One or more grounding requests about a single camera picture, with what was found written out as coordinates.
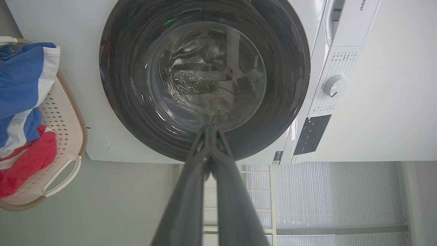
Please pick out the white window blinds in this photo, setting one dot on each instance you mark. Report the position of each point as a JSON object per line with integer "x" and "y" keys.
{"x": 324, "y": 194}

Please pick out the red garment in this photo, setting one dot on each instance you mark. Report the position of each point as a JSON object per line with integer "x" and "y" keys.
{"x": 27, "y": 164}

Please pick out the white round program knob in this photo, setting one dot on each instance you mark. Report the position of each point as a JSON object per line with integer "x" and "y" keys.
{"x": 335, "y": 86}

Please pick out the round black washer door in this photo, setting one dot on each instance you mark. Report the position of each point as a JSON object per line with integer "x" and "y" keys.
{"x": 129, "y": 102}

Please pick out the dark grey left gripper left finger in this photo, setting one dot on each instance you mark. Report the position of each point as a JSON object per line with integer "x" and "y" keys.
{"x": 186, "y": 205}

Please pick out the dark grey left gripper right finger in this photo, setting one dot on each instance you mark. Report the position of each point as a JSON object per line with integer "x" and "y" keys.
{"x": 235, "y": 212}

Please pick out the beige plastic laundry basket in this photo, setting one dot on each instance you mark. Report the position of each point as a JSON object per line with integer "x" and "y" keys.
{"x": 66, "y": 136}

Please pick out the black washer display panel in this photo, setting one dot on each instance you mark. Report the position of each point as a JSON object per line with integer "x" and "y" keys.
{"x": 311, "y": 135}

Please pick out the round white filter cover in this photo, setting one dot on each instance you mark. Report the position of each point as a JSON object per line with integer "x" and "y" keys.
{"x": 99, "y": 139}

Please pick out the white detergent drawer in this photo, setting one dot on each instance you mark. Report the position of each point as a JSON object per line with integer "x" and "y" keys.
{"x": 355, "y": 24}

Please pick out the white front-load washing machine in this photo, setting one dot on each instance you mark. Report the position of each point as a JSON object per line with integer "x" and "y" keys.
{"x": 85, "y": 102}

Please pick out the perforated steel washer drum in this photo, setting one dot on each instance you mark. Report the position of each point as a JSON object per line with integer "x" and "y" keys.
{"x": 198, "y": 85}

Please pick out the blue and white garment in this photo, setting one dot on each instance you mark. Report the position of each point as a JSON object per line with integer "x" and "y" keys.
{"x": 20, "y": 78}

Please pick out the blue white energy label sticker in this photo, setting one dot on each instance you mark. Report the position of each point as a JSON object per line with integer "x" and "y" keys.
{"x": 278, "y": 158}

